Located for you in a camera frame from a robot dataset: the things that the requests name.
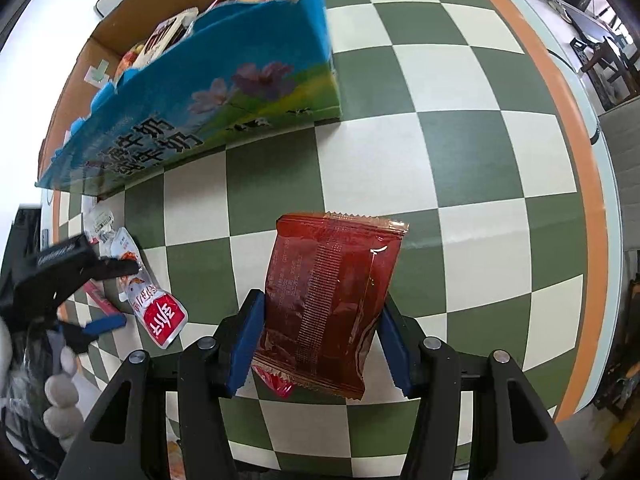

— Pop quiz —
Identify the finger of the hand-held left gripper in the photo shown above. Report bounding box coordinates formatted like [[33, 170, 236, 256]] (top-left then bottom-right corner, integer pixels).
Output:
[[85, 258, 141, 281], [57, 313, 126, 352]]

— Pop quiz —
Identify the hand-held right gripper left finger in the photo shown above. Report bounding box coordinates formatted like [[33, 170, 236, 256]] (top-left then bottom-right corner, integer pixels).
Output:
[[60, 289, 265, 480]]

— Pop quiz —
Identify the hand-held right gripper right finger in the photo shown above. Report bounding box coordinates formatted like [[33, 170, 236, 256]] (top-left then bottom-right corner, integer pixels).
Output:
[[380, 300, 576, 480]]

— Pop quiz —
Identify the silver red snack packet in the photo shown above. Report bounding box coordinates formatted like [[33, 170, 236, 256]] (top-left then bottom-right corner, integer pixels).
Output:
[[97, 227, 188, 348]]

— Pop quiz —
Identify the dark red snack packet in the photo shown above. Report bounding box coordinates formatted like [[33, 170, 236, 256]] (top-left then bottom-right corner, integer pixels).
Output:
[[251, 211, 410, 401]]

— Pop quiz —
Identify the blue printed cardboard box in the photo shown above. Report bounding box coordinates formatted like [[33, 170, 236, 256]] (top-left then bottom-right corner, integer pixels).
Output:
[[35, 0, 343, 198]]

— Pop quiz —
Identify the white chocolate stick packet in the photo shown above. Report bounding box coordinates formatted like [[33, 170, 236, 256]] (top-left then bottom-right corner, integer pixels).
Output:
[[135, 7, 198, 68]]

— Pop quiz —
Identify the person's left hand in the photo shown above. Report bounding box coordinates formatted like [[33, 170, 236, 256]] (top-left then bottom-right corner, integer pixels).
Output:
[[42, 345, 98, 453]]

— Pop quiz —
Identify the red sausage stick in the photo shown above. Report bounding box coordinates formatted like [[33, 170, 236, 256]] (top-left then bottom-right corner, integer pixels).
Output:
[[82, 280, 126, 317]]

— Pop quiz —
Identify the grey shell chair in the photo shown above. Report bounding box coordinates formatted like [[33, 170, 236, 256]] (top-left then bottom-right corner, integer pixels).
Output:
[[597, 95, 640, 241]]

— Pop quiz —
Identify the brown wooden chair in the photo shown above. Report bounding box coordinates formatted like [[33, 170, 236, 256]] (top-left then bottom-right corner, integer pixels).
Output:
[[570, 35, 640, 111]]

